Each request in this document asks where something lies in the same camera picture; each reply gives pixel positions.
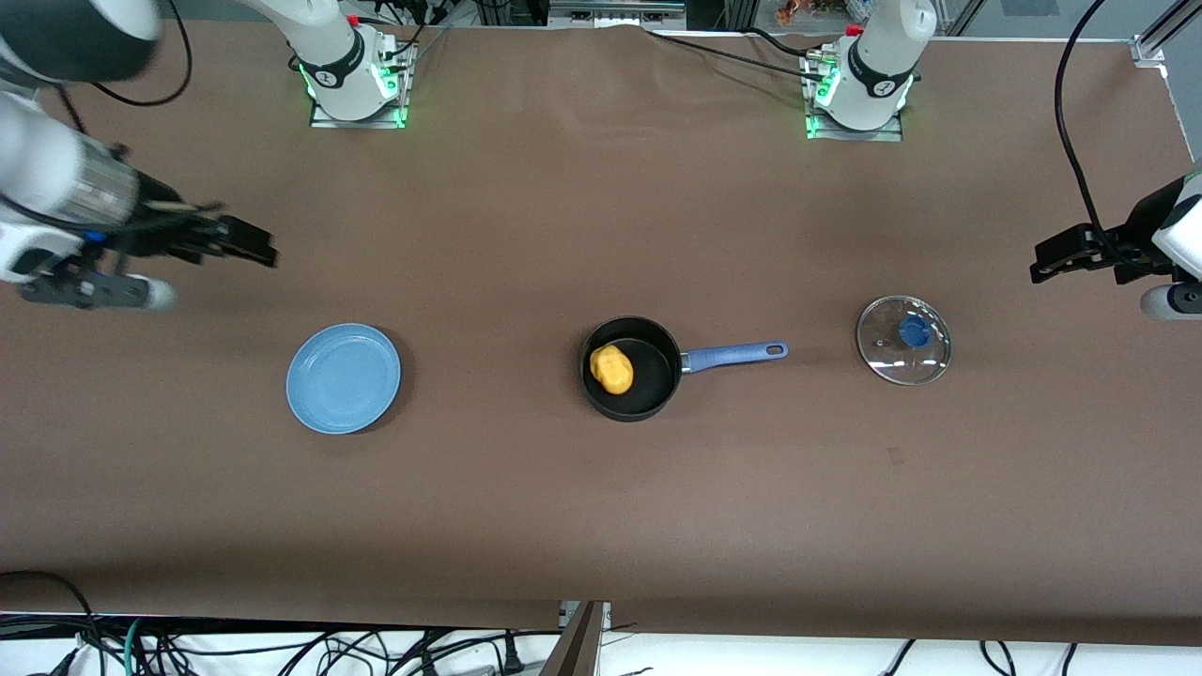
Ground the glass lid with blue knob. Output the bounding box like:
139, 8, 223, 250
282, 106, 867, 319
855, 295, 953, 387

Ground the yellow potato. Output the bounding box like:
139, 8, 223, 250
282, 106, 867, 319
589, 344, 635, 396

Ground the blue round plate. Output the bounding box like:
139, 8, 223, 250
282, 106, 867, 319
285, 323, 403, 436

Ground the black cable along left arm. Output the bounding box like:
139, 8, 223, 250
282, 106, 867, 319
1054, 0, 1133, 259

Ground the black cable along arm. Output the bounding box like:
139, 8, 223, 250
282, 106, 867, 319
1054, 0, 1133, 259
56, 0, 194, 132

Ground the black cable along right arm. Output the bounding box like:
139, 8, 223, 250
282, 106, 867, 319
56, 0, 194, 132

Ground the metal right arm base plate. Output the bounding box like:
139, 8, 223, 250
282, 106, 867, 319
310, 26, 414, 131

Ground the aluminium frame profile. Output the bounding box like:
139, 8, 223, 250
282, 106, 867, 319
1131, 0, 1202, 69

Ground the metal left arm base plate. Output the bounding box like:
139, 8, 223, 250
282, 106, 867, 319
801, 47, 905, 144

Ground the black looped floor cable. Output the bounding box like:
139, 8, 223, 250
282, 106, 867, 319
0, 570, 106, 676

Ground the black pot with blue handle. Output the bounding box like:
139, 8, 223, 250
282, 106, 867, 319
578, 315, 790, 423

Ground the black cable on table top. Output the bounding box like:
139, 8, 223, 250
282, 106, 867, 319
646, 26, 827, 84

